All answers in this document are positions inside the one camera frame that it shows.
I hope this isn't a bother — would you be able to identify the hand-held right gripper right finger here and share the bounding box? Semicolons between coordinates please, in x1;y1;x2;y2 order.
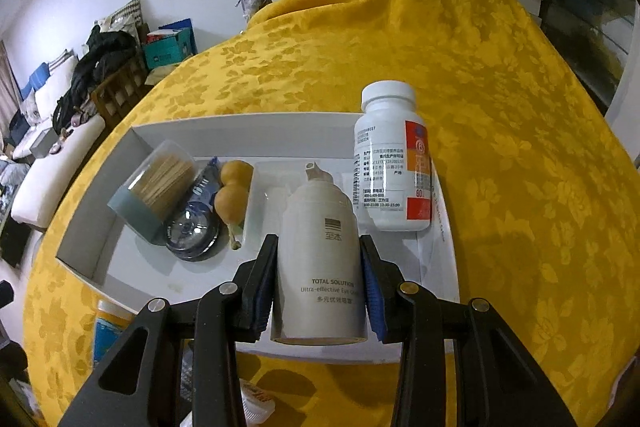
359;234;578;427

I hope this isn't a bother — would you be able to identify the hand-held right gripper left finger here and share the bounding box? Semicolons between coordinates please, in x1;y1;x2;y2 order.
57;233;280;427

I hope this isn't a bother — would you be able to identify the frosted white pump bottle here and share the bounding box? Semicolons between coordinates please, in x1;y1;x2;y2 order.
270;162;370;347

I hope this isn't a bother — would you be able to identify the white cardboard box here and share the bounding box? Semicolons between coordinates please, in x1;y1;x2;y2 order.
56;109;462;367

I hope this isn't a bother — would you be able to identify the dark blue round case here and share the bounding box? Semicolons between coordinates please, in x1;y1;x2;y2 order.
164;158;223;264

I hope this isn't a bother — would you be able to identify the orange gourd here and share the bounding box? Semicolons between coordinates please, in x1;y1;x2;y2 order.
214;160;251;252

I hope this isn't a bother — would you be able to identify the small blue label spray bottle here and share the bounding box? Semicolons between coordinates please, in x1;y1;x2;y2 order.
92;299;138;368

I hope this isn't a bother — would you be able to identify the white pill bottle red label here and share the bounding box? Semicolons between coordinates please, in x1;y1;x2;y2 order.
353;80;435;233

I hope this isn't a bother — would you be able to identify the clear toothpick jar blue lid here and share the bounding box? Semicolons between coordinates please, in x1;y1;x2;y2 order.
106;139;198;242

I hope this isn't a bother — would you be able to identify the small white red packet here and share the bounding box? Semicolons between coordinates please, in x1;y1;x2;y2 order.
239;379;277;424

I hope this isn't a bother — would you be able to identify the white sofa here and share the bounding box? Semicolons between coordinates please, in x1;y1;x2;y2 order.
10;52;106;228

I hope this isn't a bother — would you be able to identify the grey box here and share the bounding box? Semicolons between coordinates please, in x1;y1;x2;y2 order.
29;129;58;158

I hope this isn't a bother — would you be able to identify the yellow floral tablecloth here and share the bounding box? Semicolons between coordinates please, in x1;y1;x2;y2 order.
22;0;636;427

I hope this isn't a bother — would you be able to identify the pile of black clothes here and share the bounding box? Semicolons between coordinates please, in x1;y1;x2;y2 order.
52;29;141;132

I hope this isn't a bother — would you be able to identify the teal cardboard box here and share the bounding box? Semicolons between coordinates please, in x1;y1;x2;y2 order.
144;29;193;70

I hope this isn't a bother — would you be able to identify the checked cushion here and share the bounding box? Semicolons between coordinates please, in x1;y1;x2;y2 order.
97;0;142;32

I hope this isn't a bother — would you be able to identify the wooden sofa frame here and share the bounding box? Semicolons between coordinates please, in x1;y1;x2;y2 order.
92;57;151;122

